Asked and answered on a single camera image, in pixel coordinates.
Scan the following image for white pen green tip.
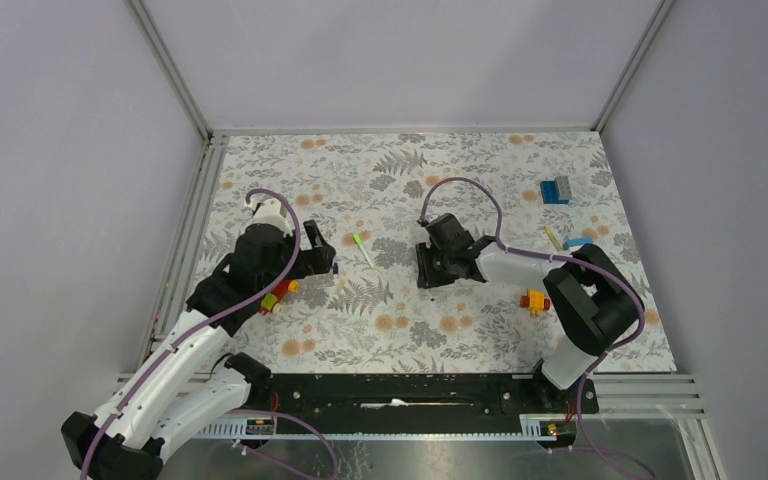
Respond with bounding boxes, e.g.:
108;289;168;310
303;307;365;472
358;243;377;270

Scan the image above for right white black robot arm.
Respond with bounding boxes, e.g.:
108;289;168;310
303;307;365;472
416;213;644;412

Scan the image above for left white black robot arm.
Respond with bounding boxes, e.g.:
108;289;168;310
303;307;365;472
61;218;336;479

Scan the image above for red yellow green toy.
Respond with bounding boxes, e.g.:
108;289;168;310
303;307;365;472
260;280;300;315

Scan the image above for floral patterned table mat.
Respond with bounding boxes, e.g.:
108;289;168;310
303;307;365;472
193;132;676;373

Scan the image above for blue white eraser block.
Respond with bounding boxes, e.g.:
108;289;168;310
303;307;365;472
562;237;594;251

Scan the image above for blue grey toy blocks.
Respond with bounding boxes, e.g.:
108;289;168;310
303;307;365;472
540;175;572;205

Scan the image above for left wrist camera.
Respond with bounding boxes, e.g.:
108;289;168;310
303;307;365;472
253;199;294;235

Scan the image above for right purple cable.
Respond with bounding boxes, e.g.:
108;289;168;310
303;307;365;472
418;176;657;480

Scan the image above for purple cable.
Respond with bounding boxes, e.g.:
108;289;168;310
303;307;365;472
77;188;340;480
418;176;657;480

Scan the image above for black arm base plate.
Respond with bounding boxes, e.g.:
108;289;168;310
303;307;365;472
242;373;600;431

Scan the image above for white slotted cable duct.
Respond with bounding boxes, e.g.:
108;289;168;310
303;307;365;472
194;415;558;442

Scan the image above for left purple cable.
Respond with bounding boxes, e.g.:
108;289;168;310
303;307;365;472
77;188;340;480

